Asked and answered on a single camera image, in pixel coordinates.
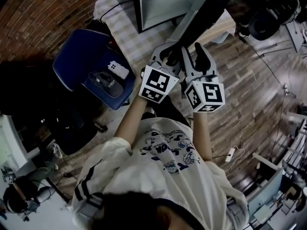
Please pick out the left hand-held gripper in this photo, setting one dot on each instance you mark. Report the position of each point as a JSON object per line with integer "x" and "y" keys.
{"x": 156, "y": 83}

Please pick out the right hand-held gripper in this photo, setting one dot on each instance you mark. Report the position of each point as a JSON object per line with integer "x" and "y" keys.
{"x": 211, "y": 92}

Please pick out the black box with white interior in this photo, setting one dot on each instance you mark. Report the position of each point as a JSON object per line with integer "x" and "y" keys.
{"x": 168, "y": 6}

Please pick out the person's left forearm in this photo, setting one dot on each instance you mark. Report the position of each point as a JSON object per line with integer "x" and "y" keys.
{"x": 132, "y": 121}

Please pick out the person's right forearm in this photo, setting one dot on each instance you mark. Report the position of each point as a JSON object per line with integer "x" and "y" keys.
{"x": 202, "y": 135}

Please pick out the checkered tablecloth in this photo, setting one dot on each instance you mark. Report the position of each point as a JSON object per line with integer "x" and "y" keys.
{"x": 129, "y": 44}

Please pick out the person's black shorts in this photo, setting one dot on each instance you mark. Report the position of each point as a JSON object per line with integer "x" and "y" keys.
{"x": 172, "y": 109}

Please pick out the white phone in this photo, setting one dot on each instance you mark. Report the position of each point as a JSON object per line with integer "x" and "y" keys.
{"x": 118, "y": 70}

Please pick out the person's white shoe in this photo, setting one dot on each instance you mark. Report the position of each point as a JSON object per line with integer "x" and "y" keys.
{"x": 149, "y": 111}

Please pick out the black cap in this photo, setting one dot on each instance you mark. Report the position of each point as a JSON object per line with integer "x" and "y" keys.
{"x": 108, "y": 85}

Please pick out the blue padded chair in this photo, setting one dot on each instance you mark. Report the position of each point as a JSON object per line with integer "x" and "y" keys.
{"x": 79, "y": 54}

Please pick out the white power strip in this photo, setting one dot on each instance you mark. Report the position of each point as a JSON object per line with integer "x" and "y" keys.
{"x": 286, "y": 88}
{"x": 229, "y": 155}

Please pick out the black office chair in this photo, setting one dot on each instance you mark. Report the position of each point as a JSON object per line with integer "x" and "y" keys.
{"x": 72, "y": 133}

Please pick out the person's white printed shirt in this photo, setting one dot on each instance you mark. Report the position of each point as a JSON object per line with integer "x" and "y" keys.
{"x": 192, "y": 188}

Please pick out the light blue desk panel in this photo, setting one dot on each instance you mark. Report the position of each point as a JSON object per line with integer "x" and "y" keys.
{"x": 266, "y": 190}

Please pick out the white desk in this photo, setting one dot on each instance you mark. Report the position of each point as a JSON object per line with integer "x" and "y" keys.
{"x": 9, "y": 140}

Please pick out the black chair with white frame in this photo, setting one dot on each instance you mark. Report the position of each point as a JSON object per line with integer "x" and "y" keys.
{"x": 263, "y": 25}

